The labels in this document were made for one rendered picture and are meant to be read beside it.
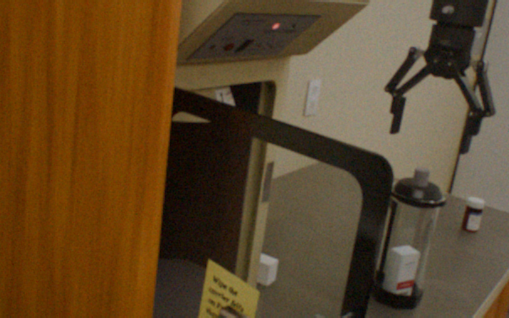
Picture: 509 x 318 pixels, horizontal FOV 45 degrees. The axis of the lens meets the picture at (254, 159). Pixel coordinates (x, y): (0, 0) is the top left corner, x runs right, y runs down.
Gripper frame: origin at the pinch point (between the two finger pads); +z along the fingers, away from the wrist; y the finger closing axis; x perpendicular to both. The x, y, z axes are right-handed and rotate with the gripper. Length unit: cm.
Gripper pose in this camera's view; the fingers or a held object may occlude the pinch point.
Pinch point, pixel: (429, 137)
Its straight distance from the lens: 118.3
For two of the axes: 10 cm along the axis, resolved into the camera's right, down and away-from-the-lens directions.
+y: 7.9, 2.8, -5.4
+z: -1.3, 9.4, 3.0
